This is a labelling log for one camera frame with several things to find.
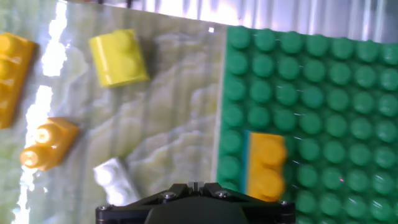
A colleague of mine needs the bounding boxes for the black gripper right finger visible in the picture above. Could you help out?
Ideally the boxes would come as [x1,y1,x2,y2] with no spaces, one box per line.
[195,182,295,224]

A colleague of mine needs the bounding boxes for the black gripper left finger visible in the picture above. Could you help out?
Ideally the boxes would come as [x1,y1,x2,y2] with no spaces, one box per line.
[95,182,196,224]

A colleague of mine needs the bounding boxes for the yellow-orange four-stud block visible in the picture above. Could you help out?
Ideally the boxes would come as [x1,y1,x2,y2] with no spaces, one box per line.
[0,32,37,130]
[247,132,288,202]

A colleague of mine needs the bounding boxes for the teal four-stud block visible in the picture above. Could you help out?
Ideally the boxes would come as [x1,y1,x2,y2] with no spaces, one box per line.
[243,130,251,194]

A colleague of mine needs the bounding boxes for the white four-stud block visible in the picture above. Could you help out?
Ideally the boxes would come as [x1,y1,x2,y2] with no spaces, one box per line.
[93,157,141,207]

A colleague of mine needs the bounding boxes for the yellow-orange two-stud block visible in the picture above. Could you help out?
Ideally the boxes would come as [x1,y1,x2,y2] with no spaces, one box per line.
[20,117,80,171]

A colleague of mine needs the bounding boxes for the green studded baseplate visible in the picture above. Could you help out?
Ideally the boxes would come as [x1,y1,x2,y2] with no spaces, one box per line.
[216,26,398,224]

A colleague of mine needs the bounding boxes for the lime square block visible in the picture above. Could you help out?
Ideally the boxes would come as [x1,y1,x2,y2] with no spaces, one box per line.
[89,29,150,88]

